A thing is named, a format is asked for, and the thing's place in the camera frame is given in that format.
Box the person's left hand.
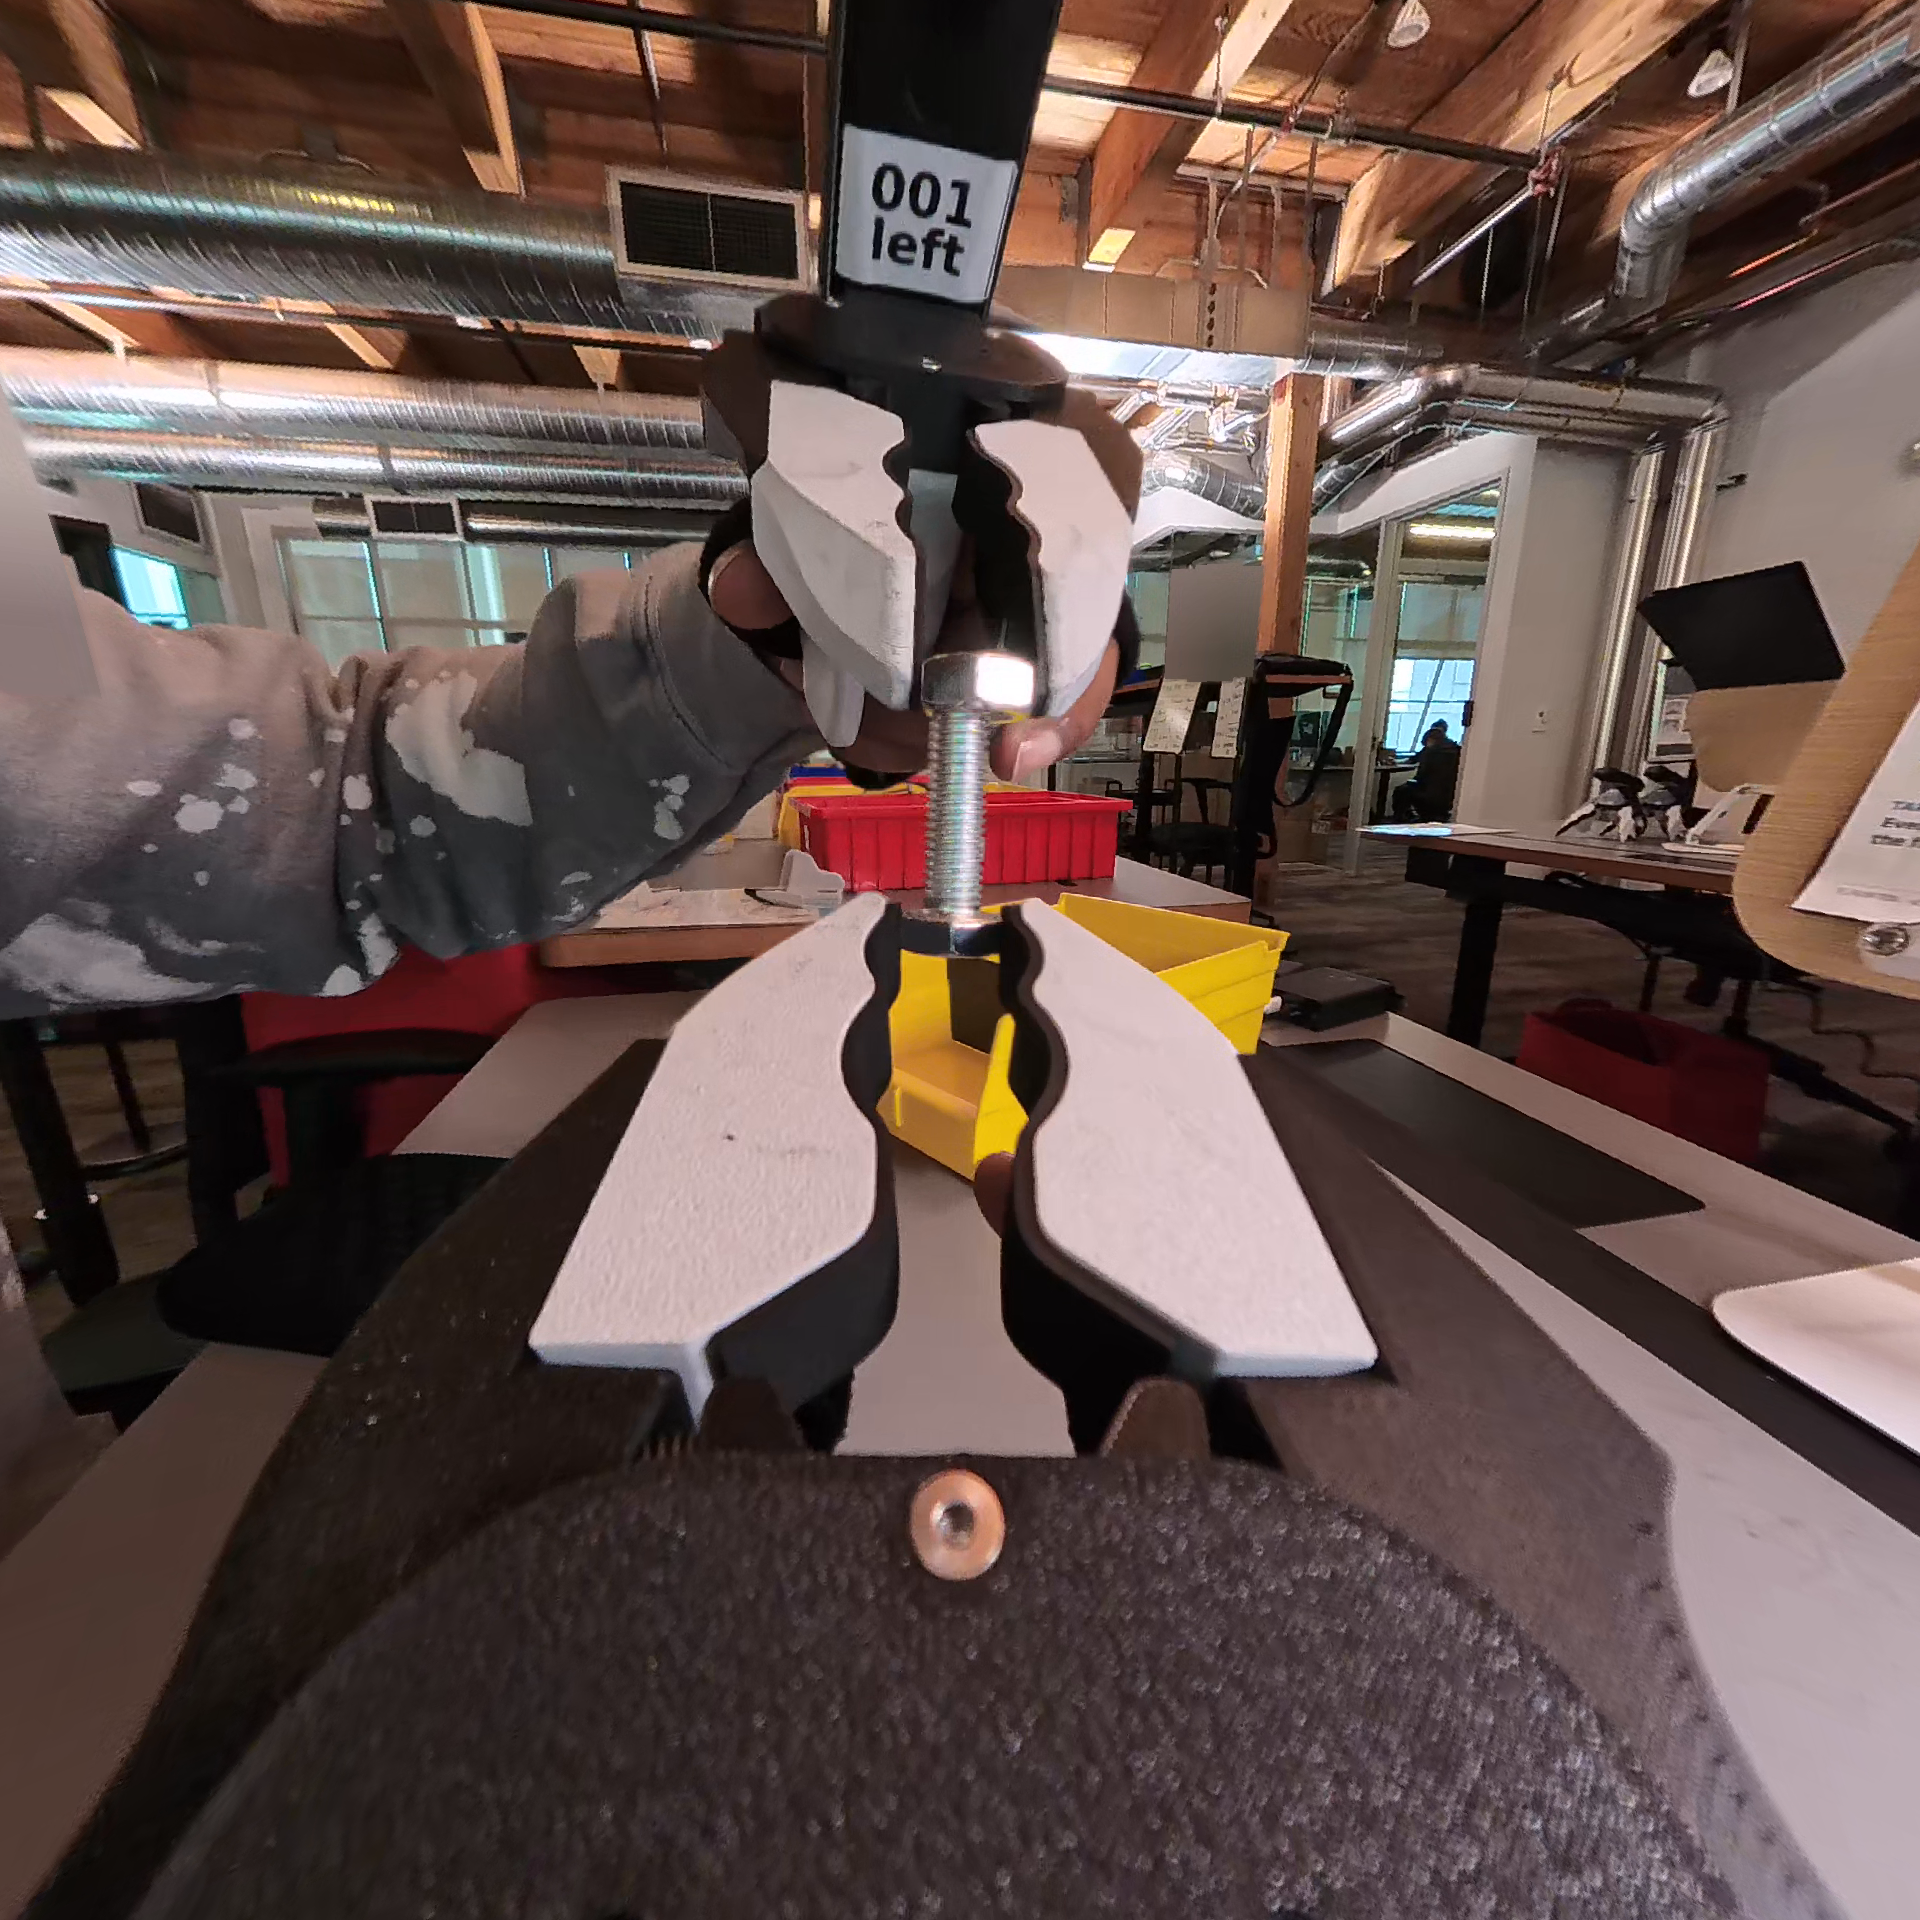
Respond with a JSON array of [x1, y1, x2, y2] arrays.
[[703, 534, 1123, 784]]

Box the white instruction sheet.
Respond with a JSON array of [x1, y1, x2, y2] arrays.
[[1793, 752, 1920, 924]]

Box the person's left forearm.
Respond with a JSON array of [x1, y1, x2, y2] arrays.
[[0, 539, 818, 1000]]

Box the ceiling vent grille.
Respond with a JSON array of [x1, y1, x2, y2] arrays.
[[607, 166, 818, 294]]

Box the large silver air duct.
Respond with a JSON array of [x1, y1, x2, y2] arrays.
[[0, 141, 843, 339]]

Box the wooden desk with black legs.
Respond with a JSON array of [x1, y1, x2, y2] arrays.
[[1358, 824, 1749, 1052]]

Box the black flat box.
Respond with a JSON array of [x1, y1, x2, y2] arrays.
[[1274, 961, 1403, 1035]]

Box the red plastic bin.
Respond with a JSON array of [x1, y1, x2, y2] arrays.
[[793, 789, 1132, 891]]

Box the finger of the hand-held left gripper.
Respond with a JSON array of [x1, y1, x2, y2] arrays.
[[747, 379, 924, 715], [972, 418, 1136, 720]]

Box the tall black standing desk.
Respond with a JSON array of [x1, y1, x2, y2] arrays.
[[1221, 652, 1355, 900]]

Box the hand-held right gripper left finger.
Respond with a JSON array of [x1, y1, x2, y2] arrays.
[[524, 891, 908, 1423]]

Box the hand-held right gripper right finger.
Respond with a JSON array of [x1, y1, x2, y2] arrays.
[[999, 897, 1381, 1427]]

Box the silver hex bolt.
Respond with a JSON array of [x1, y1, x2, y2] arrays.
[[914, 652, 1040, 922]]

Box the black mesh office chair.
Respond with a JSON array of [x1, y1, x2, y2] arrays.
[[0, 996, 503, 1351]]

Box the yellow plastic bin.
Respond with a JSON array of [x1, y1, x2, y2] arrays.
[[878, 891, 1293, 1178]]

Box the grey table with wooden edge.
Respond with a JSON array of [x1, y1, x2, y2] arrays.
[[538, 857, 1254, 969]]

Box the bent silver air duct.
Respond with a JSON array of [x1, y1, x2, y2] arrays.
[[1612, 0, 1920, 311]]

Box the wooden document stand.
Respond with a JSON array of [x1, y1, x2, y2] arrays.
[[1715, 550, 1920, 1457]]

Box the small white object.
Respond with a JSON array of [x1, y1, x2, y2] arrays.
[[741, 847, 849, 917]]

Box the dark red storage bin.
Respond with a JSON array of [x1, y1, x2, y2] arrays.
[[1517, 1002, 1774, 1163]]

